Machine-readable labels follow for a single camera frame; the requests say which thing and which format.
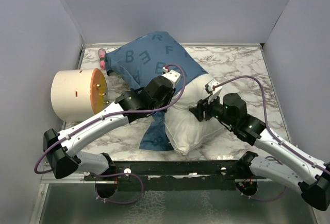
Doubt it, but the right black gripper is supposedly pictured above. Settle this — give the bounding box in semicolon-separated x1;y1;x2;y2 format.
190;91;236;127

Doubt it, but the white pillow with red logo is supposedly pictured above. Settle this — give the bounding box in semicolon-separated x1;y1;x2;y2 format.
164;74;225;155

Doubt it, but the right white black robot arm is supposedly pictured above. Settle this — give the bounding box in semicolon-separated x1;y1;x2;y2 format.
189;93;329;211

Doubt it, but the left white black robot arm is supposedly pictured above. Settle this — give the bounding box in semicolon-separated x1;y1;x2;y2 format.
43;75;176;180

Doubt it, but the pink small bottle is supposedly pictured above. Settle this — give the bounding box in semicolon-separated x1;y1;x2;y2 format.
98;48;106;70

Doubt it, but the cream cylinder with orange lid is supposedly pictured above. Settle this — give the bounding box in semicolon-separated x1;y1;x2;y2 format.
51;68;109;122

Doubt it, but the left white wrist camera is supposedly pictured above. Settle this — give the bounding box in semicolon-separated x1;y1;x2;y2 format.
162;66;181;88

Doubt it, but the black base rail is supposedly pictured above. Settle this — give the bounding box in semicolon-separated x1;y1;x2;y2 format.
84;160;262;192

